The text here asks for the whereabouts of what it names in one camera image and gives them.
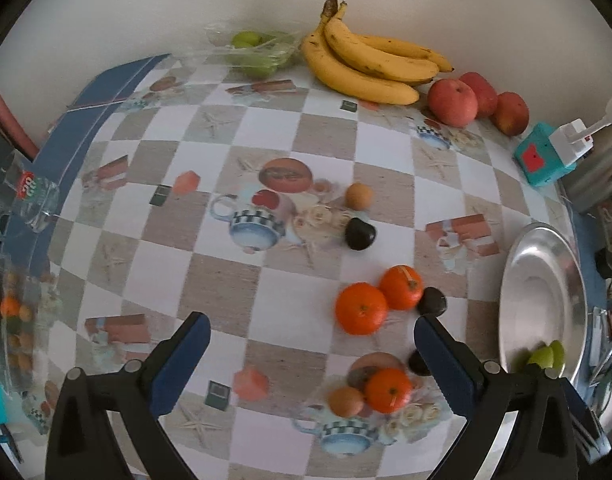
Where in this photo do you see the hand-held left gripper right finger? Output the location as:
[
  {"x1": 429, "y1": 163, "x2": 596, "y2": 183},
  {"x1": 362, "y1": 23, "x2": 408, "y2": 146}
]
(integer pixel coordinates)
[{"x1": 413, "y1": 314, "x2": 584, "y2": 480}]

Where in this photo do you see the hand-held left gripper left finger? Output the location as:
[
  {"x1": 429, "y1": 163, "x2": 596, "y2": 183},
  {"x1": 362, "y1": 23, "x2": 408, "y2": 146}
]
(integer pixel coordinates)
[{"x1": 45, "y1": 311, "x2": 212, "y2": 480}]

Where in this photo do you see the dark avocado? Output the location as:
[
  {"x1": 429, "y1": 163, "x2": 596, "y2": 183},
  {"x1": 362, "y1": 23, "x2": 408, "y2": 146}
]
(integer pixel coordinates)
[
  {"x1": 417, "y1": 286, "x2": 448, "y2": 317},
  {"x1": 344, "y1": 217, "x2": 377, "y2": 252},
  {"x1": 407, "y1": 350, "x2": 432, "y2": 377}
]

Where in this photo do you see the orange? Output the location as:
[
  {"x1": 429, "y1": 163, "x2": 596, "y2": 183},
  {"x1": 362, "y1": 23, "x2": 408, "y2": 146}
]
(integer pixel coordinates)
[
  {"x1": 379, "y1": 265, "x2": 425, "y2": 311},
  {"x1": 364, "y1": 368, "x2": 413, "y2": 414},
  {"x1": 334, "y1": 282, "x2": 389, "y2": 336}
]

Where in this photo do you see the small brown fruit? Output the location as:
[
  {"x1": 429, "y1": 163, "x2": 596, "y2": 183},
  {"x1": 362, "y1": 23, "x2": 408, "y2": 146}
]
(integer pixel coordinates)
[
  {"x1": 345, "y1": 183, "x2": 374, "y2": 210},
  {"x1": 327, "y1": 386, "x2": 365, "y2": 417}
]

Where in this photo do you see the round metal bowl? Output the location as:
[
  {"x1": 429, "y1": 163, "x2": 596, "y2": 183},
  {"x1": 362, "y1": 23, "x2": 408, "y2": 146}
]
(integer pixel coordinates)
[{"x1": 497, "y1": 222, "x2": 588, "y2": 386}]

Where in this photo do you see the checkered printed tablecloth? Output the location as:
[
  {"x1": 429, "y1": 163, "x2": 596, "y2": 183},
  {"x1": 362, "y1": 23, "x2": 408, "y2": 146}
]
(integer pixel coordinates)
[{"x1": 0, "y1": 52, "x2": 612, "y2": 480}]

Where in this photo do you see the white metal stand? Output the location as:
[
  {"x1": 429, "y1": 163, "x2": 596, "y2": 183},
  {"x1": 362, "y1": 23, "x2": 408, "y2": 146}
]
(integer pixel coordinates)
[{"x1": 588, "y1": 305, "x2": 612, "y2": 386}]

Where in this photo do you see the clear glass dish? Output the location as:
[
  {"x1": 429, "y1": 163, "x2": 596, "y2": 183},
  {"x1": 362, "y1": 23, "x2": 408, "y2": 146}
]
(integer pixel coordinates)
[{"x1": 0, "y1": 254, "x2": 57, "y2": 396}]

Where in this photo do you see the teal box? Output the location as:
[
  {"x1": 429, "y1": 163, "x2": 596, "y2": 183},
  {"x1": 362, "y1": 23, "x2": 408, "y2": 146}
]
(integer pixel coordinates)
[{"x1": 514, "y1": 122, "x2": 577, "y2": 188}]

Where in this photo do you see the glass mug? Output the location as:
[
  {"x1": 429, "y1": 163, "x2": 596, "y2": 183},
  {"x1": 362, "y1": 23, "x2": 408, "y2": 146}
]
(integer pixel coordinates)
[{"x1": 0, "y1": 152, "x2": 61, "y2": 236}]

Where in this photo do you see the steel kettle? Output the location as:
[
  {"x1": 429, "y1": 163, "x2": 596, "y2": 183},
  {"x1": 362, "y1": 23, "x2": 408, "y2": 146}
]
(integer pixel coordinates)
[{"x1": 561, "y1": 130, "x2": 612, "y2": 211}]

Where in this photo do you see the white plug block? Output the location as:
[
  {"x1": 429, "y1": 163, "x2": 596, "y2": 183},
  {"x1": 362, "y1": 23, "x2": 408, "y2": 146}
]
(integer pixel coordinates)
[{"x1": 561, "y1": 132, "x2": 596, "y2": 166}]

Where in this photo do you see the red apple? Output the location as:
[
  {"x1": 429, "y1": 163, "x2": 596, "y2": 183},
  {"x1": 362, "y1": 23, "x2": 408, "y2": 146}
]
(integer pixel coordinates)
[
  {"x1": 458, "y1": 72, "x2": 499, "y2": 118},
  {"x1": 488, "y1": 91, "x2": 530, "y2": 137},
  {"x1": 427, "y1": 78, "x2": 479, "y2": 128}
]

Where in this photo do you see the maroon strip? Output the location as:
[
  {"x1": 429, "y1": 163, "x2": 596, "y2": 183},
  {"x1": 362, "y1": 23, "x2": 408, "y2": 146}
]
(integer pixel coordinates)
[{"x1": 0, "y1": 75, "x2": 39, "y2": 158}]

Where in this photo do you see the yellow banana bunch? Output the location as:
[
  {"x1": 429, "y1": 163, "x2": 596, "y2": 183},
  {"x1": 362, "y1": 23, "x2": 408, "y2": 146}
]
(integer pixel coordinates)
[{"x1": 301, "y1": 0, "x2": 455, "y2": 106}]

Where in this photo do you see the clear plastic container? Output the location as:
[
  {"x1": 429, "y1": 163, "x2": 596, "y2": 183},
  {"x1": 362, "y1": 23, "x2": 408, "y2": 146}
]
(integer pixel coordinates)
[{"x1": 204, "y1": 22, "x2": 303, "y2": 79}]

